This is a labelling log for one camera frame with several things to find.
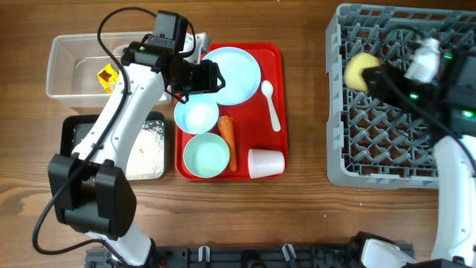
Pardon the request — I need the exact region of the yellow plastic cup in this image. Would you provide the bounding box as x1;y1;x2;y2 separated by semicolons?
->
344;52;380;92

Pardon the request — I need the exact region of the light blue bowl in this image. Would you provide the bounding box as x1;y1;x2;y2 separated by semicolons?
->
174;96;219;135

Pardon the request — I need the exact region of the yellow snack wrapper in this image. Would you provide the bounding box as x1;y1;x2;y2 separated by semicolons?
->
97;63;119;94

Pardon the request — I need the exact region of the pile of white rice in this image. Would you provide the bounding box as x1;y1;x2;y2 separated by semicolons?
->
126;120;165;180

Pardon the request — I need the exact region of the white tissue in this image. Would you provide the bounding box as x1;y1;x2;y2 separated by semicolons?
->
158;93;171;103

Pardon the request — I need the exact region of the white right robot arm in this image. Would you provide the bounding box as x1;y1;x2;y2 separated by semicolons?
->
345;48;475;267

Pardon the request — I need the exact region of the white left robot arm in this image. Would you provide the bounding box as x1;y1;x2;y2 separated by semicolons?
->
46;42;225;267

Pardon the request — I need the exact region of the grey dishwasher rack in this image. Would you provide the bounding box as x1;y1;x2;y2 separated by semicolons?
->
325;4;475;189

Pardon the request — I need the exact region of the light blue plate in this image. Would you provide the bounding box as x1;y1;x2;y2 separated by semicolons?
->
204;47;261;106

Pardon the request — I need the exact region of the orange carrot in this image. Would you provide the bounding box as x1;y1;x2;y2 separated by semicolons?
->
218;115;237;171

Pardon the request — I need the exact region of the green bowl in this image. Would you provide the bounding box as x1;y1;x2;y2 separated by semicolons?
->
182;133;231;179

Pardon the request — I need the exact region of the white plastic spoon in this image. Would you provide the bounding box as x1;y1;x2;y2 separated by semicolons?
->
261;80;281;132

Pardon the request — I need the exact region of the red tray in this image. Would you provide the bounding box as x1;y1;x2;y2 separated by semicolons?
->
175;42;289;181

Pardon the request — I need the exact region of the clear plastic bin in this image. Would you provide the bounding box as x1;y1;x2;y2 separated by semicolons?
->
45;31;174;109

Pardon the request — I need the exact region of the pink plastic cup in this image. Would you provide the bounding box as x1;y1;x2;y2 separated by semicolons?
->
248;149;286;179

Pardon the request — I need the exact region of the black tray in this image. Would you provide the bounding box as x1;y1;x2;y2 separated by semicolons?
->
60;112;166;178

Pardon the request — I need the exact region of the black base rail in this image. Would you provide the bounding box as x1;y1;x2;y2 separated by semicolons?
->
84;243;417;268

